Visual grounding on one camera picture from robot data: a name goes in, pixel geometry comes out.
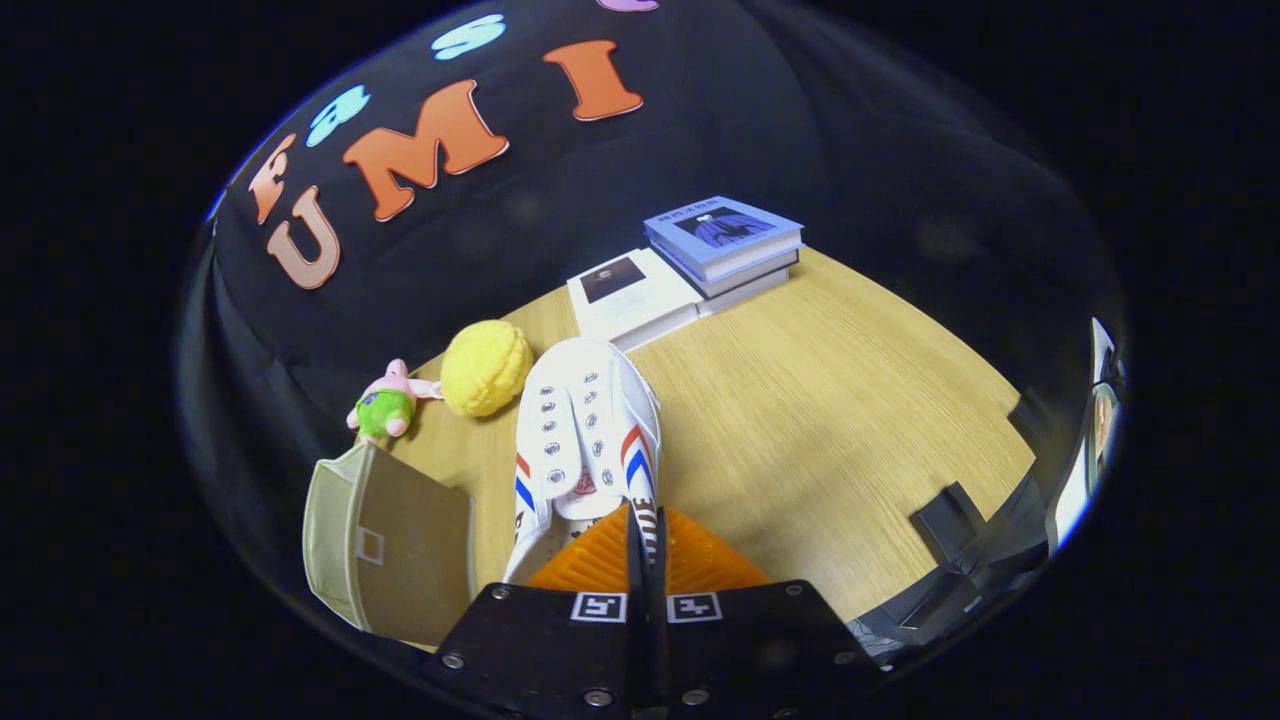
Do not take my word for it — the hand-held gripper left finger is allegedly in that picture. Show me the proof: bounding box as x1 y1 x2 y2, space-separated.
420 503 649 720

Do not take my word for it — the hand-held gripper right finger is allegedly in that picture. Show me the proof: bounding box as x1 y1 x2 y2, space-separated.
640 505 886 720

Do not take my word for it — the beige fabric storage box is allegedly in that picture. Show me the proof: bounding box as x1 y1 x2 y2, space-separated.
302 440 479 649

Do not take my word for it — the white shoe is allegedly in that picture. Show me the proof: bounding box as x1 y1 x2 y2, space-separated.
502 337 663 587

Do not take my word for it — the yellow round plush toy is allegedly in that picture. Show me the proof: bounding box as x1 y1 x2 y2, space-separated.
440 319 536 418

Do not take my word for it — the pink and green plush toy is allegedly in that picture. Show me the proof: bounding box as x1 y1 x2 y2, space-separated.
346 358 444 443

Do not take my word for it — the grey book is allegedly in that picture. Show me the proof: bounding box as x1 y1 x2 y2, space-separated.
695 262 802 319

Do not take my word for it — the white book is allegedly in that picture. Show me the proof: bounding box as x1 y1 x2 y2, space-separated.
566 247 705 353

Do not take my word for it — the blue book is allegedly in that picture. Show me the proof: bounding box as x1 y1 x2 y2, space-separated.
643 195 806 284

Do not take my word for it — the black bracket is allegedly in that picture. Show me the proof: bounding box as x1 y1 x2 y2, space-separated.
908 480 1001 567

